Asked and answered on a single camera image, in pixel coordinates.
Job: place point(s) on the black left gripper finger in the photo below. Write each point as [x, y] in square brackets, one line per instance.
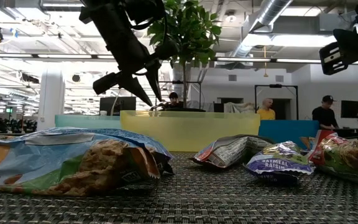
[134, 85]
[154, 77]

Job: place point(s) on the light blue granola bar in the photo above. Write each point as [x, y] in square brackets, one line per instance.
[228, 152]

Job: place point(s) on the red and green snack bag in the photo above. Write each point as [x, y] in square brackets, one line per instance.
[346, 161]

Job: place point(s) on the purple oatmeal raisin bar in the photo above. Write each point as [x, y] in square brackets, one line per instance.
[278, 165]

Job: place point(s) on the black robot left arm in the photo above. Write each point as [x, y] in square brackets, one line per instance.
[145, 9]

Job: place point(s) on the black monitor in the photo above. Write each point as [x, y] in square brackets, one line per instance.
[120, 105]
[351, 109]

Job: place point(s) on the person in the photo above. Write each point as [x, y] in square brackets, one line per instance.
[173, 98]
[266, 115]
[323, 118]

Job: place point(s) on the white cup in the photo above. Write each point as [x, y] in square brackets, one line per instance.
[103, 113]

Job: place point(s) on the long ceiling light strip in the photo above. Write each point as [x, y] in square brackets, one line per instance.
[244, 59]
[64, 56]
[297, 61]

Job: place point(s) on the teal translucent plastic bin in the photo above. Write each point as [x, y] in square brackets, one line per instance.
[85, 121]

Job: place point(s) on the green potted plant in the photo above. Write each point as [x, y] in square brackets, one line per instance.
[194, 31]

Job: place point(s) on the yellow translucent plastic bin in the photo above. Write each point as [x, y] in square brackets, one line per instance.
[188, 133]

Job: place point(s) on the white column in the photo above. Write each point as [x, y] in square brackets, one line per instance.
[51, 99]

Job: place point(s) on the white cloth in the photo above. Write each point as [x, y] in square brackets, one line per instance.
[238, 108]

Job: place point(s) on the blue plastic bin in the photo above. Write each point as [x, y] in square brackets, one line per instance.
[287, 130]

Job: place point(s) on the grey woven placemat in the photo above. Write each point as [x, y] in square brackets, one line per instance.
[197, 202]

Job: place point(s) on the black stand frame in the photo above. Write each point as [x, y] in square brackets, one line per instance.
[275, 86]
[179, 82]

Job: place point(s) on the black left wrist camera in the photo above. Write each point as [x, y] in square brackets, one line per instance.
[104, 84]

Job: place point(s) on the silver ventilation duct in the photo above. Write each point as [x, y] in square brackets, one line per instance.
[272, 12]

